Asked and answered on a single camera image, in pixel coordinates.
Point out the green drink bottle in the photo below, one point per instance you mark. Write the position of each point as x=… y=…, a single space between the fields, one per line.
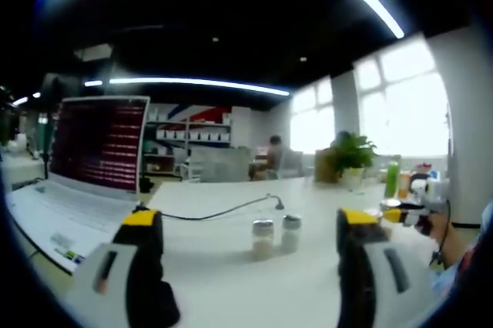
x=392 y=178

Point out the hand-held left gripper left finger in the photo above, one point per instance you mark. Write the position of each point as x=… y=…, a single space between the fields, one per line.
x=123 y=258

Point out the narrow window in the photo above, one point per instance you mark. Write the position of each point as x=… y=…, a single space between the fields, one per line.
x=312 y=128

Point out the grey mesh office chair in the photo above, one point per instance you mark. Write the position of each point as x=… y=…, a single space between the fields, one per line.
x=221 y=166

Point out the short seasoning bottle white contents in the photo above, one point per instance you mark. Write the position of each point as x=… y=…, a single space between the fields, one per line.
x=290 y=241

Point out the large window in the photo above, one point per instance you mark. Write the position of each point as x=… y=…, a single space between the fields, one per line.
x=404 y=112

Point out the person's right hand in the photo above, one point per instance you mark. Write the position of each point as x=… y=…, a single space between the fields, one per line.
x=441 y=229

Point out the brown paper bag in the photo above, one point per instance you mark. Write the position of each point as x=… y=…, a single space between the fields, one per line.
x=324 y=168

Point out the black computer mouse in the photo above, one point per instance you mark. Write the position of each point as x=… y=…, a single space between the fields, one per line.
x=171 y=305

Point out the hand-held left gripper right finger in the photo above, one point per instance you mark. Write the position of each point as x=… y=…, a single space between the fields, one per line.
x=358 y=251

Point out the white laptop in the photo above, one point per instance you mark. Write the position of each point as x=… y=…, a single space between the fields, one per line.
x=96 y=143

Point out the green potted plant white pot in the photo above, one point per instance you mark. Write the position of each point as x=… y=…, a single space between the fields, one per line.
x=352 y=151

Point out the white office chair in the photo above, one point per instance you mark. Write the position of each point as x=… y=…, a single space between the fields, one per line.
x=292 y=164

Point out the short seasoning bottle beige contents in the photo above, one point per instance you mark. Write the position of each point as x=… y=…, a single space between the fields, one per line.
x=263 y=249

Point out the white ceiling air unit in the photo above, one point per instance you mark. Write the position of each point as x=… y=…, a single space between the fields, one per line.
x=94 y=52

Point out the row of white storage boxes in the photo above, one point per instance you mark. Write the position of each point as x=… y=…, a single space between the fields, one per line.
x=192 y=135

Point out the orange drink bottle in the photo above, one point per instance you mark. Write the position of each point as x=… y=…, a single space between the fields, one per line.
x=404 y=187

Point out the wall shelf unit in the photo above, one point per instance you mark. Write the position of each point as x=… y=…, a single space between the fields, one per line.
x=185 y=151

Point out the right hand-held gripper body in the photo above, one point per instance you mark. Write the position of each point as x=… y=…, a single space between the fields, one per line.
x=427 y=191

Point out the short ceiling light strip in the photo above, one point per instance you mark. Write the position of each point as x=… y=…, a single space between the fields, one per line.
x=93 y=83

